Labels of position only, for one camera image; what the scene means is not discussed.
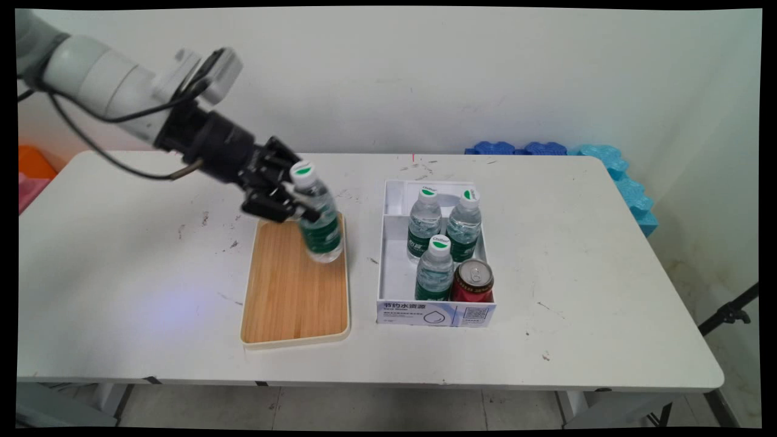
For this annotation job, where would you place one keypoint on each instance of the water bottle green label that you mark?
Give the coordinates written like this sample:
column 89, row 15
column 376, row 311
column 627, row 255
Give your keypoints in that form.
column 424, row 221
column 434, row 273
column 322, row 230
column 464, row 230

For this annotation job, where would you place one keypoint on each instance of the red soda can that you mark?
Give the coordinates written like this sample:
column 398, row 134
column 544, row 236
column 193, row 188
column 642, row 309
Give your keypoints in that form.
column 473, row 282

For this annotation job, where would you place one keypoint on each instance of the bamboo tray with cream rim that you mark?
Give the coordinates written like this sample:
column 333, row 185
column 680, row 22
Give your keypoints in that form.
column 291, row 291

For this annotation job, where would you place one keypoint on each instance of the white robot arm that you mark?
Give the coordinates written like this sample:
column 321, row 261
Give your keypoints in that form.
column 97, row 76

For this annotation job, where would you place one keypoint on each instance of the light blue foam mat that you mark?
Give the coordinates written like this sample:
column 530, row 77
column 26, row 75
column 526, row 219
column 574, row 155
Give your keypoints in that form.
column 631, row 191

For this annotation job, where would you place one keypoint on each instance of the white cardboard box blue print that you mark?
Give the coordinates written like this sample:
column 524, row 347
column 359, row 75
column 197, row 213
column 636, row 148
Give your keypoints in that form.
column 397, row 312

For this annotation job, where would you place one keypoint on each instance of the dark blue foam mat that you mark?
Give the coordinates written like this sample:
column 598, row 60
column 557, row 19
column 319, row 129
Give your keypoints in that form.
column 490, row 148
column 543, row 149

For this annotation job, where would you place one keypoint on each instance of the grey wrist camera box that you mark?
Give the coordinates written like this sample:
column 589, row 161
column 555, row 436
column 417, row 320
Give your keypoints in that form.
column 221, row 70

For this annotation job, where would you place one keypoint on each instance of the black tripod leg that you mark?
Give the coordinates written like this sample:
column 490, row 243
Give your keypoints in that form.
column 728, row 312

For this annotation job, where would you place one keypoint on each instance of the white table leg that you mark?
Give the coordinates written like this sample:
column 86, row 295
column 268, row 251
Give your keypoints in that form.
column 109, row 397

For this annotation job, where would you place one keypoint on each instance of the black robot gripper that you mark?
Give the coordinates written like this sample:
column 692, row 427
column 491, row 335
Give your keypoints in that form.
column 212, row 142

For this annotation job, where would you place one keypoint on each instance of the pink box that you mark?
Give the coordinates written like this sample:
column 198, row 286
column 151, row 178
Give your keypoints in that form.
column 29, row 191

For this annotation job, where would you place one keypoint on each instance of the orange box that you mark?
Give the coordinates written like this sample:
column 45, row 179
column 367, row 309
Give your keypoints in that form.
column 33, row 162

